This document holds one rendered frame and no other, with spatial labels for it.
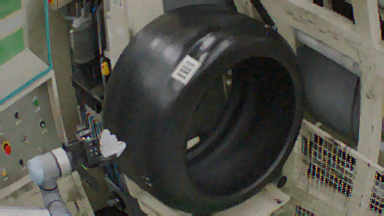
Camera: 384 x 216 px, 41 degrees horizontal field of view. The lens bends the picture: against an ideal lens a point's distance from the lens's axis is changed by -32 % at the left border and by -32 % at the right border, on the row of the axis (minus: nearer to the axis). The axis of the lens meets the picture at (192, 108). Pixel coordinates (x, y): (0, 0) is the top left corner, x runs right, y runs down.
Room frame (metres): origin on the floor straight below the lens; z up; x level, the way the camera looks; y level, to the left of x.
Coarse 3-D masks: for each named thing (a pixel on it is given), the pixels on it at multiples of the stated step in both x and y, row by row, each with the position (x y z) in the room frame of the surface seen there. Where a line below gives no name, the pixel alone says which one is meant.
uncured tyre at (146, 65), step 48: (144, 48) 1.59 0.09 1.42; (192, 48) 1.51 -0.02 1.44; (240, 48) 1.54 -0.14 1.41; (288, 48) 1.66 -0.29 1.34; (144, 96) 1.48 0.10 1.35; (192, 96) 1.45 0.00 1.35; (240, 96) 1.88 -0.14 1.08; (288, 96) 1.77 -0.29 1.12; (144, 144) 1.43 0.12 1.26; (240, 144) 1.81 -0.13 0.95; (288, 144) 1.62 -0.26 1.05; (192, 192) 1.43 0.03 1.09; (240, 192) 1.52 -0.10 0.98
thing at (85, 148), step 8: (80, 136) 1.41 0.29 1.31; (88, 136) 1.42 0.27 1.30; (64, 144) 1.37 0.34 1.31; (72, 144) 1.36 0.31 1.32; (80, 144) 1.38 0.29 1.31; (88, 144) 1.38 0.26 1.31; (96, 144) 1.40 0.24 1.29; (72, 152) 1.36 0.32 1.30; (80, 152) 1.38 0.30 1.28; (88, 152) 1.37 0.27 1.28; (96, 152) 1.40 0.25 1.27; (72, 160) 1.34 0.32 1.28; (80, 160) 1.37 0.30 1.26; (88, 160) 1.37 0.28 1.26; (96, 160) 1.38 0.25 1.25; (72, 168) 1.33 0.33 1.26
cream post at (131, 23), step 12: (132, 0) 1.81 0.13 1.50; (144, 0) 1.84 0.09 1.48; (156, 0) 1.86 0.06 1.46; (120, 12) 1.84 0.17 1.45; (132, 12) 1.81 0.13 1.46; (144, 12) 1.83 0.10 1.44; (156, 12) 1.86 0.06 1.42; (120, 24) 1.85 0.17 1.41; (132, 24) 1.81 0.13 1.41; (144, 24) 1.83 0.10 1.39; (120, 36) 1.85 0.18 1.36; (132, 36) 1.80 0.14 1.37; (120, 48) 1.86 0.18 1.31
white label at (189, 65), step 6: (186, 60) 1.49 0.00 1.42; (192, 60) 1.48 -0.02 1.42; (180, 66) 1.48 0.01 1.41; (186, 66) 1.48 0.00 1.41; (192, 66) 1.47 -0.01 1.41; (198, 66) 1.47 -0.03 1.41; (174, 72) 1.47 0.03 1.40; (180, 72) 1.47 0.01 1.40; (186, 72) 1.46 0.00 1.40; (192, 72) 1.46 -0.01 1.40; (180, 78) 1.46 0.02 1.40; (186, 78) 1.45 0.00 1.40
